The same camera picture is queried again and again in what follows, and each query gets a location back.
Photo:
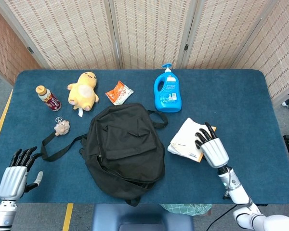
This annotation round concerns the green patterned cloth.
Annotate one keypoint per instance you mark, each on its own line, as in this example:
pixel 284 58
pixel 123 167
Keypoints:
pixel 187 209

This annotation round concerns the black screen hinge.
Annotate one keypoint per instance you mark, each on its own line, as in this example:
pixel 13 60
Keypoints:
pixel 30 50
pixel 186 47

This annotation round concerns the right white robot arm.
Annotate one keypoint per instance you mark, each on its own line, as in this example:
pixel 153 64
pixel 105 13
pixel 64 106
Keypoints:
pixel 238 192

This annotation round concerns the white shoe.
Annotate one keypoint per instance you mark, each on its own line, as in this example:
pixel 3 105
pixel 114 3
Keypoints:
pixel 287 103

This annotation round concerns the orange white snack packet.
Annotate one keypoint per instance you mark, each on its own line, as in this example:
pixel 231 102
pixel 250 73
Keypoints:
pixel 119 93

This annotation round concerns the beige woven screen panel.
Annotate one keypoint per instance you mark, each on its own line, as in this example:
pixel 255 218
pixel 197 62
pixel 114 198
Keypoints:
pixel 221 36
pixel 151 36
pixel 279 53
pixel 67 36

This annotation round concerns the Costa coffee bottle yellow cap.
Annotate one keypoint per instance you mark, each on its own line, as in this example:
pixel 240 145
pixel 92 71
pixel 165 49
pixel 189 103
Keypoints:
pixel 51 101

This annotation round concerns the yellow plush toy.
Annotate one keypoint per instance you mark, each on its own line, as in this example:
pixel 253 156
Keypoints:
pixel 83 92

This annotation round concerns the white book yellow spine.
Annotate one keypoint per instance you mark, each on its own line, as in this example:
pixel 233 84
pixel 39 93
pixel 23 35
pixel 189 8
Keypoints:
pixel 185 134

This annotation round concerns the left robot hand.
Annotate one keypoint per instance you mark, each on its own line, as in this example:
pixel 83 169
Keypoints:
pixel 13 180

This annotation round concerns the blue detergent pump bottle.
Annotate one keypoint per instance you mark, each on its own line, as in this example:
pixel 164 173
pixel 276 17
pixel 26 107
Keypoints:
pixel 167 96

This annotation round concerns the black fabric backpack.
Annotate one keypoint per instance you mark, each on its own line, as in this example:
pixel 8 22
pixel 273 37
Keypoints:
pixel 125 149

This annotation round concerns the brown woven screen panel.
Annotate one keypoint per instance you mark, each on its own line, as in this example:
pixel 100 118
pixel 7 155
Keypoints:
pixel 7 48

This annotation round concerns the yellow floor tape strip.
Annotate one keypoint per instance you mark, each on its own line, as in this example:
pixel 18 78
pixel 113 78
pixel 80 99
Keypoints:
pixel 1 120
pixel 68 216

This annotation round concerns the blue padded seat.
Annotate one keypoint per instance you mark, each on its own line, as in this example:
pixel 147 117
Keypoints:
pixel 142 216

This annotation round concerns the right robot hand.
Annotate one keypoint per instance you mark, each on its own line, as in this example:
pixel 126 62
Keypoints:
pixel 214 152

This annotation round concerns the blue carpet table cover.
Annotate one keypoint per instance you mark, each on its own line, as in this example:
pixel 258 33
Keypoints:
pixel 231 96

